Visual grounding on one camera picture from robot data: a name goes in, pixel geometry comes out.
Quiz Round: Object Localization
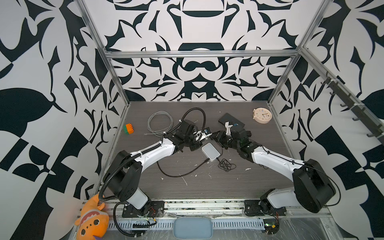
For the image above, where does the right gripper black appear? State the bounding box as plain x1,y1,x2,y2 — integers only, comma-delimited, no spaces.
210,130,241,152

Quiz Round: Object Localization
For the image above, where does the white network switch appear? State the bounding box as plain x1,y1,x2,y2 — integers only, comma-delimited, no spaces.
202,143,221,162

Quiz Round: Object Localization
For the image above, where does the black power adapter with cable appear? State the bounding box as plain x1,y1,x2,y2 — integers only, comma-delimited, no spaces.
216,143,237,172

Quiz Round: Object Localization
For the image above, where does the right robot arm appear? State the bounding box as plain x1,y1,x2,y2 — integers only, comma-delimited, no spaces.
211,122,337,213

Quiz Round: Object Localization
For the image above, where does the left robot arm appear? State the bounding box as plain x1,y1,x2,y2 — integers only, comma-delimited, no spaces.
99,120,212,215

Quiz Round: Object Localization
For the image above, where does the orange green toy block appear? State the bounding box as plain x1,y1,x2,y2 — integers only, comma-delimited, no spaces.
123,124,134,135

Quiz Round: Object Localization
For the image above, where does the grey blue cushion pad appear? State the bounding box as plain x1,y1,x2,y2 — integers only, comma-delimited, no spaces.
173,217,214,240

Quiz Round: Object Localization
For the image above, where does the orange plush fish toy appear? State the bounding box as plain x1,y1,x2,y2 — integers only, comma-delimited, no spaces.
75,195,110,240

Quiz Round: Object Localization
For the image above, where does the black flat switch box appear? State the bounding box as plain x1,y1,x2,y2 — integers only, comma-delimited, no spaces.
218,113,245,127

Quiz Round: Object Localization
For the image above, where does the grey coiled ethernet cable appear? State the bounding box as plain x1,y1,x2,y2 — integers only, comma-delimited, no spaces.
143,110,175,138

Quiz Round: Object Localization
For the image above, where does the black wall hook rail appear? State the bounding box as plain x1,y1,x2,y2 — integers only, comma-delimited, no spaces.
322,71,384,145

